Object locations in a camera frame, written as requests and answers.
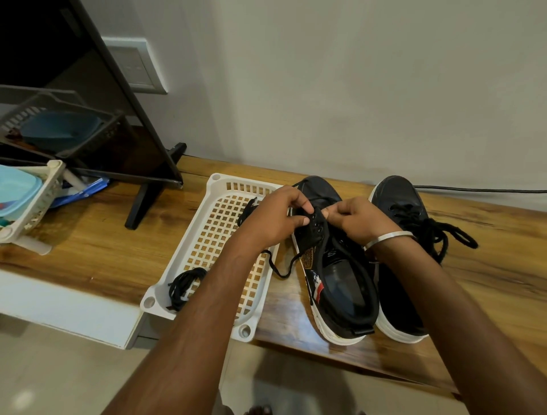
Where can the light blue plastic container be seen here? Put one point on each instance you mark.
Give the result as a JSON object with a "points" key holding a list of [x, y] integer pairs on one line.
{"points": [[15, 190]]}

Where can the person's left hand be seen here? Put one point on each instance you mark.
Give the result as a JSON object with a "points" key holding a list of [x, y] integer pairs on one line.
{"points": [[267, 222]]}

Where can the person's right hand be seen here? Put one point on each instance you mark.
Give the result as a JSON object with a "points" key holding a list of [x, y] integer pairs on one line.
{"points": [[363, 222]]}

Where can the white wall switch plate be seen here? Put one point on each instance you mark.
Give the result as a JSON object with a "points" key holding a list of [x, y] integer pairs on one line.
{"points": [[134, 66]]}

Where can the black flat screen television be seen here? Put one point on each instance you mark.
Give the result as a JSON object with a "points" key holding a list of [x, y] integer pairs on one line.
{"points": [[64, 64]]}

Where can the long black shoelace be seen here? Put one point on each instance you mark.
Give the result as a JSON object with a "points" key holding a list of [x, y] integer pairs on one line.
{"points": [[280, 273]]}

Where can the person's left thumb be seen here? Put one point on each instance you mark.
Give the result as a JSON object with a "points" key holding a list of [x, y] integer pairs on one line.
{"points": [[297, 221]]}

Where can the person's right forearm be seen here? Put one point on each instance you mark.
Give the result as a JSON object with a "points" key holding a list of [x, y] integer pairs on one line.
{"points": [[453, 325]]}

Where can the person's right thumb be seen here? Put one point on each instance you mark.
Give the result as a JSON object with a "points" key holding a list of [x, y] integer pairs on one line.
{"points": [[335, 226]]}

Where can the white plastic basket tray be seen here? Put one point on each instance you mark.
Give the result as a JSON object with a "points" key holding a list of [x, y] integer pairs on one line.
{"points": [[213, 239]]}

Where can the blue plastic packet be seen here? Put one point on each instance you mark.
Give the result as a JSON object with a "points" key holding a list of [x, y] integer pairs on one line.
{"points": [[81, 192]]}

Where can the white cabinet base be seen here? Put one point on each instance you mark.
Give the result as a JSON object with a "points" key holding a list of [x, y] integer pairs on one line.
{"points": [[64, 308]]}

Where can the person's foot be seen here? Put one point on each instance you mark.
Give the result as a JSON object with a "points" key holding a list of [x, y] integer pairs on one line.
{"points": [[259, 410]]}

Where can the black sneaker with laces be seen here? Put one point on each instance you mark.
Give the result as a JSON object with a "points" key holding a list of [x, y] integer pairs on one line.
{"points": [[401, 201]]}

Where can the black sneaker without laces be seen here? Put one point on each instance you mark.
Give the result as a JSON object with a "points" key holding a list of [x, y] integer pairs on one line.
{"points": [[342, 295]]}

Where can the white plastic rack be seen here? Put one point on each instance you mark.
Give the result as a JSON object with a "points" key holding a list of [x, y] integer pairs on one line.
{"points": [[40, 201]]}

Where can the coiled black shoelace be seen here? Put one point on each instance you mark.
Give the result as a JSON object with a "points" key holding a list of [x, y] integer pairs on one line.
{"points": [[184, 287]]}

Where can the person's left forearm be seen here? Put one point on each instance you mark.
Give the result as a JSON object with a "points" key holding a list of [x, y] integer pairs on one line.
{"points": [[201, 325]]}

